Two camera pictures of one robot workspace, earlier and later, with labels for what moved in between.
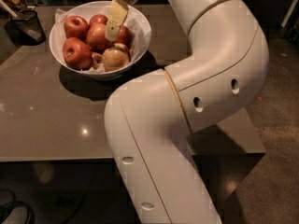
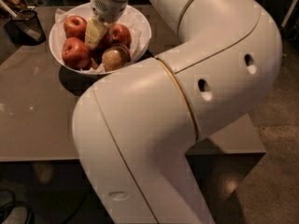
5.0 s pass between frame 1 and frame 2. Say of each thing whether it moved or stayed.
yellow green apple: stayed
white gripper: moved
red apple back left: stayed
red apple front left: stayed
